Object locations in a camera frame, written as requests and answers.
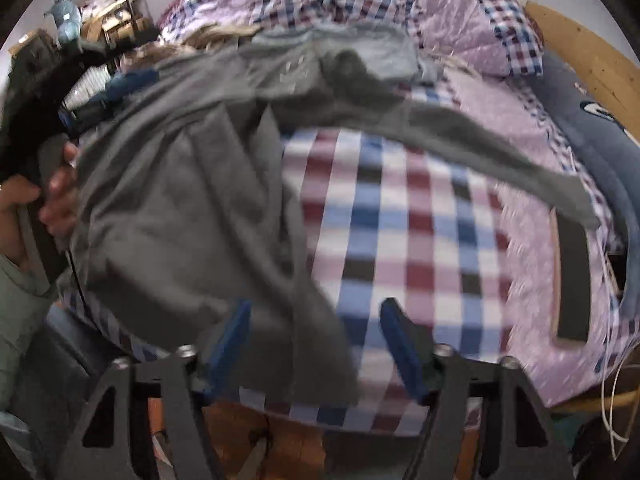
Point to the wooden headboard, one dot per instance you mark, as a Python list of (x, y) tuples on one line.
[(610, 77)]

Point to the left forearm light green sleeve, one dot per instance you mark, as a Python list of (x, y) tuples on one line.
[(24, 303)]

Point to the plaid and lilac quilt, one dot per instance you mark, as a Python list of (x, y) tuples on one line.
[(494, 37)]

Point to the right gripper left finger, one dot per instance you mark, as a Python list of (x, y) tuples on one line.
[(222, 348)]

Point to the plaid bed sheet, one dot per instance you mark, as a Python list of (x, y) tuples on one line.
[(465, 255)]

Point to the wooden furniture in background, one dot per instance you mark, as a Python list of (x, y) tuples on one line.
[(102, 20)]

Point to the dark grey garment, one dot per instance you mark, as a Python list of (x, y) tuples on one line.
[(184, 210)]

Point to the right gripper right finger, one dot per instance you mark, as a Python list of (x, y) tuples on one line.
[(412, 349)]

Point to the light grey-green garment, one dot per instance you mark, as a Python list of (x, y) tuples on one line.
[(386, 51)]

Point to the black phone in tan case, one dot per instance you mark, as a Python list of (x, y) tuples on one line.
[(571, 313)]

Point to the beige crumpled garment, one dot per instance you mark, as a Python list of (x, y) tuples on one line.
[(210, 37)]

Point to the blue-grey pillow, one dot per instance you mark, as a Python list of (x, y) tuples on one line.
[(603, 145)]

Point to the person's left hand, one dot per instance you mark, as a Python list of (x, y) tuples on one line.
[(58, 214)]

